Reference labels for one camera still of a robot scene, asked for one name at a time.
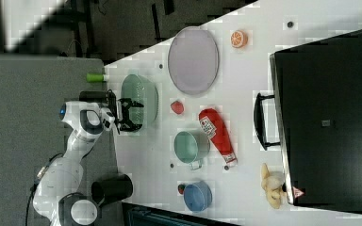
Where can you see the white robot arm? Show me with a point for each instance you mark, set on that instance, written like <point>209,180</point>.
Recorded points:
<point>56,193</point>

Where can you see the green plastic strainer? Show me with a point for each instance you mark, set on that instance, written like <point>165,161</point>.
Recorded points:
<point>141,90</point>

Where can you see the orange slice toy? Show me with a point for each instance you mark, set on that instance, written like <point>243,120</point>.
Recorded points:
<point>239,39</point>

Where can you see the green metal cup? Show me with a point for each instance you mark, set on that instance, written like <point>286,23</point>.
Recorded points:
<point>191,147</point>

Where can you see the grey mat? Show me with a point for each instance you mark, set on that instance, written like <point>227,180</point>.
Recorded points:
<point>32,91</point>

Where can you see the red ketchup bottle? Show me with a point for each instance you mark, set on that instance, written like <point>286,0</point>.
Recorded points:
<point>214,127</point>

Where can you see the dark blue crate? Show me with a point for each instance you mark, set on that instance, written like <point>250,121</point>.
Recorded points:
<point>138,215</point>

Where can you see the black cylinder post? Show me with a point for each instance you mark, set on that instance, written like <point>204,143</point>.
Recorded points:
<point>114,189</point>

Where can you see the black toaster oven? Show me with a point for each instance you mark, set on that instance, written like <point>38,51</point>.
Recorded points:
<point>317,91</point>

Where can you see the peeled banana toy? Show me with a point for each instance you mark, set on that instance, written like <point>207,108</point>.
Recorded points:
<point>273,187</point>

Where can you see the grey round plate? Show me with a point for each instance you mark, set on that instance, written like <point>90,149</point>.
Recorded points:
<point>193,60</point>

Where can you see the black cylinder on mat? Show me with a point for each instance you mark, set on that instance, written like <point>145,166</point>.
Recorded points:
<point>93,96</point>

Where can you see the blue bowl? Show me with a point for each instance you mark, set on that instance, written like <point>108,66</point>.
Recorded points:
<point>197,196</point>

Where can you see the small red strawberry toy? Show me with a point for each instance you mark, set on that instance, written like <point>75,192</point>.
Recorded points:
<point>181,188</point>

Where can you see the green marker cylinder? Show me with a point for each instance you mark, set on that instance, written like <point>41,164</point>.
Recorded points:
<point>97,78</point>

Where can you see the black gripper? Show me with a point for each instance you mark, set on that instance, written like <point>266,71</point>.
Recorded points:
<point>120,110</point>

